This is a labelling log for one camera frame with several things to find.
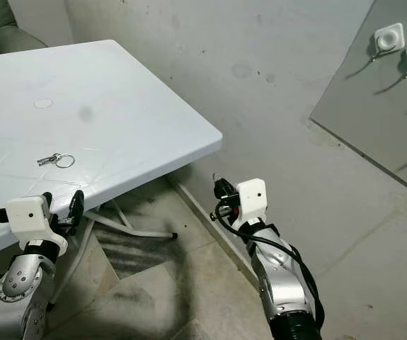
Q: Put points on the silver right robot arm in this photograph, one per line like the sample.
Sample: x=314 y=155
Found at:
x=281 y=283

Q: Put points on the white plastic folding table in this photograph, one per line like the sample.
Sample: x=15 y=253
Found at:
x=111 y=120

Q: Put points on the dark green leather sofa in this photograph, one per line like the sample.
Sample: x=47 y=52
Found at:
x=12 y=39

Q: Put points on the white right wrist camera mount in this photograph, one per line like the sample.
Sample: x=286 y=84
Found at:
x=251 y=198

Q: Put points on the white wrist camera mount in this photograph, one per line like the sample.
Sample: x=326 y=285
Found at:
x=251 y=198
x=30 y=216

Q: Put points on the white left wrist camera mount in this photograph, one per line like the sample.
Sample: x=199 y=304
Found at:
x=30 y=216

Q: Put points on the grey wall panel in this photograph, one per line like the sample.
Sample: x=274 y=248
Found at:
x=373 y=120

